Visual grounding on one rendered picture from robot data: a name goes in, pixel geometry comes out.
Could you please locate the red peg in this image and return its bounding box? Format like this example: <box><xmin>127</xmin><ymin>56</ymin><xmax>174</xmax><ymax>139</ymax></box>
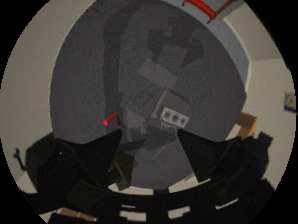
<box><xmin>104</xmin><ymin>113</ymin><xmax>117</xmax><ymax>125</ymax></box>

